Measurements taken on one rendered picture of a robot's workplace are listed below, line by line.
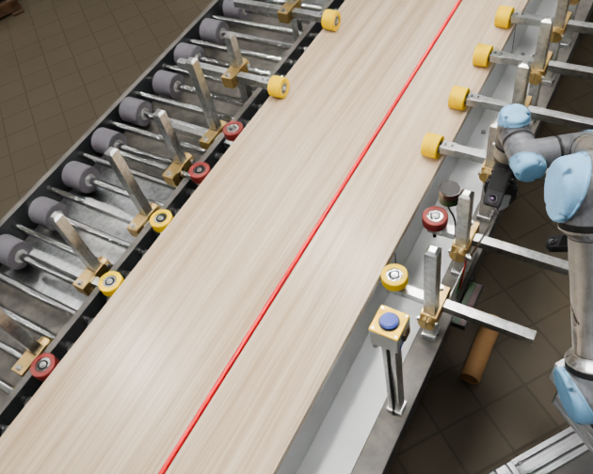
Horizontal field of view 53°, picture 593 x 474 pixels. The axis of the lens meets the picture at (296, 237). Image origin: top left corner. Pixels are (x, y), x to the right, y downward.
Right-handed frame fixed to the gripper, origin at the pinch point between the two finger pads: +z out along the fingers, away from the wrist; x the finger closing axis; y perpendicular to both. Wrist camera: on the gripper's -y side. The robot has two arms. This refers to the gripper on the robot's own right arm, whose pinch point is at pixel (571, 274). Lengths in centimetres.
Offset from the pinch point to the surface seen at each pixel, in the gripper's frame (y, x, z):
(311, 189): -85, -4, -8
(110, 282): -127, -63, -8
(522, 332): -6.9, -25.4, -2.2
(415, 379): -31, -45, 12
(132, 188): -139, -32, -16
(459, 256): -31.0, -8.5, -3.3
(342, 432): -45, -66, 20
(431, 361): -28.4, -37.5, 12.5
